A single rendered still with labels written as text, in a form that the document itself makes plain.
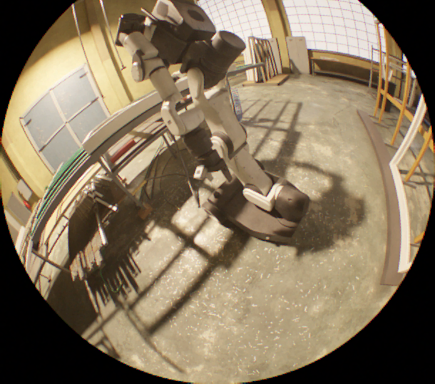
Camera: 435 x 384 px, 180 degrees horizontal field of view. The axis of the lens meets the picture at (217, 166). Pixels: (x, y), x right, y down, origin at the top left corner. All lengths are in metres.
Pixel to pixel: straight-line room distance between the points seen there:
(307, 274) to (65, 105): 8.09
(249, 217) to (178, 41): 0.98
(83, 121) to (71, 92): 1.55
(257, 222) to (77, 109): 7.42
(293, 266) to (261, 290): 0.25
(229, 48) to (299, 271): 1.15
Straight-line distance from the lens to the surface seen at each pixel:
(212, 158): 0.47
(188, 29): 0.62
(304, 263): 1.02
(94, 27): 8.63
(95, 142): 0.83
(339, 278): 1.12
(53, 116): 7.63
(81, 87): 7.59
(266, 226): 0.86
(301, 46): 7.63
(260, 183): 0.80
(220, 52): 0.51
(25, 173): 8.10
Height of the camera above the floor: 0.97
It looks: 40 degrees down
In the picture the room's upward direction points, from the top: 20 degrees counter-clockwise
